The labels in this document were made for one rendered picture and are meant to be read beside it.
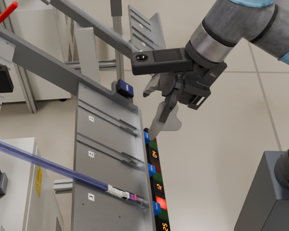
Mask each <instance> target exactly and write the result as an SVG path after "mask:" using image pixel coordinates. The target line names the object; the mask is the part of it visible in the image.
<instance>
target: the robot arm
mask: <svg viewBox="0 0 289 231"><path fill-rule="evenodd" d="M242 38H244V39H246V40H247V41H249V42H250V43H252V44H253V45H255V46H257V47H258V48H260V49H262V50H263V51H265V52H267V53H268V54H270V55H272V56H273V57H275V58H277V60H278V61H282V62H284V63H286V64H287V65H289V0H216V2H215V3H214V5H213V6H212V8H211V9H210V10H209V12H208V13H207V15H206V16H205V17H204V19H203V20H202V22H201V23H200V24H199V26H198V27H197V28H196V30H195V31H194V33H193V34H192V35H191V37H190V40H189V41H188V43H187V44H186V45H185V47H183V48H174V49H160V50H150V51H141V52H132V53H131V54H130V60H131V67H132V73H133V75H135V76H137V75H147V74H154V75H153V76H152V78H151V80H150V81H149V82H148V84H147V86H146V87H145V89H144V91H143V97H147V96H149V95H150V94H151V93H152V92H155V90H158V91H162V94H161V95H162V96H163V97H166V98H165V101H162V102H160V103H159V105H158V108H157V112H156V116H155V117H154V119H153V121H152V124H151V126H150V128H149V129H148V134H149V140H151V141H152V140H153V139H154V138H155V137H156V136H157V135H158V134H159V132H160V131H178V130H179V129H180V128H181V126H182V123H181V121H180V120H179V119H178V118H177V117H176V115H177V112H178V105H177V102H178V101H179V103H182V104H184V105H188V106H187V107H188V108H191V109H194V110H198V108H199V107H200V106H201V105H202V104H203V103H204V101H205V100H206V99H207V98H208V97H209V96H210V94H211V91H210V86H211V85H212V84H213V83H214V82H215V81H216V80H217V78H218V77H219V76H220V75H221V74H222V73H223V71H224V70H225V69H226V68H227V64H226V63H225V62H224V59H225V58H226V57H227V55H228V54H229V53H230V52H231V51H232V49H233V48H234V47H235V46H236V44H237V43H238V42H239V41H240V40H241V39H242ZM202 97H204V99H203V100H202V101H201V102H200V104H199V105H196V104H197V103H198V102H199V101H200V100H201V98H202ZM274 172H275V176H276V178H277V180H278V181H279V182H280V184H281V185H282V186H283V187H284V188H286V189H287V190H289V149H288V150H287V151H286V152H284V153H283V154H281V155H280V156H279V158H278V159H277V161H276V164H275V166H274Z"/></svg>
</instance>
